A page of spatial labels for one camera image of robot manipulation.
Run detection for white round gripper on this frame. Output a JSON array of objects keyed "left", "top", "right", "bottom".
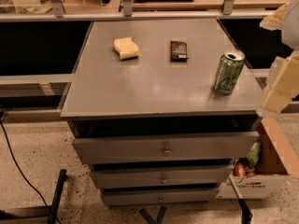
[{"left": 260, "top": 0, "right": 299, "bottom": 113}]

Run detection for green soda can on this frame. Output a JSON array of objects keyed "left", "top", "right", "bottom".
[{"left": 213, "top": 49, "right": 245, "bottom": 94}]

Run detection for top grey drawer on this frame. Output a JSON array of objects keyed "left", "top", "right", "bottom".
[{"left": 73, "top": 132, "right": 259, "bottom": 164}]

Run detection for grey drawer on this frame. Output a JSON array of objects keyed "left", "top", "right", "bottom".
[
  {"left": 101, "top": 188, "right": 219, "bottom": 206},
  {"left": 73, "top": 132, "right": 259, "bottom": 164},
  {"left": 91, "top": 165, "right": 233, "bottom": 189}
]

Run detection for black snack packet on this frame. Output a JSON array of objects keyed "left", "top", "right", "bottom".
[{"left": 170, "top": 41, "right": 188, "bottom": 61}]

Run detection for green snack bag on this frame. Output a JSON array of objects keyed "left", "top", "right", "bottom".
[{"left": 247, "top": 141, "right": 262, "bottom": 166}]

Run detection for cardboard box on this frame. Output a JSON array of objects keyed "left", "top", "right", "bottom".
[{"left": 215, "top": 117, "right": 299, "bottom": 200}]

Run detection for orange items in box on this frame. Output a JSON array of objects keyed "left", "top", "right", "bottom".
[{"left": 234, "top": 163, "right": 256, "bottom": 177}]

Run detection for grey drawer cabinet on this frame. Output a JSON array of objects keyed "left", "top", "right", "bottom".
[{"left": 61, "top": 20, "right": 261, "bottom": 194}]

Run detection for yellow sponge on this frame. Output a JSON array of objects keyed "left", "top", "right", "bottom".
[{"left": 114, "top": 37, "right": 139, "bottom": 60}]

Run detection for middle grey drawer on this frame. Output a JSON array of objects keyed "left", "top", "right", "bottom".
[{"left": 91, "top": 165, "right": 233, "bottom": 189}]

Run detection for bottom grey drawer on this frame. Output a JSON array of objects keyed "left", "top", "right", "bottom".
[{"left": 101, "top": 188, "right": 219, "bottom": 206}]

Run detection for black metal stand leg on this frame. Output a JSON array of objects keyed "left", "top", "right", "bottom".
[{"left": 0, "top": 169, "right": 67, "bottom": 224}]

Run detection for black handled tool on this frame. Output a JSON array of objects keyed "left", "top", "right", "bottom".
[{"left": 229, "top": 175, "right": 253, "bottom": 224}]

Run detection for metal shelf rail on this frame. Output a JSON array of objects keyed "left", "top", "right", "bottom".
[{"left": 0, "top": 0, "right": 273, "bottom": 22}]

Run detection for black cable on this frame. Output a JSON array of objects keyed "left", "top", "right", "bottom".
[{"left": 0, "top": 109, "right": 62, "bottom": 224}]

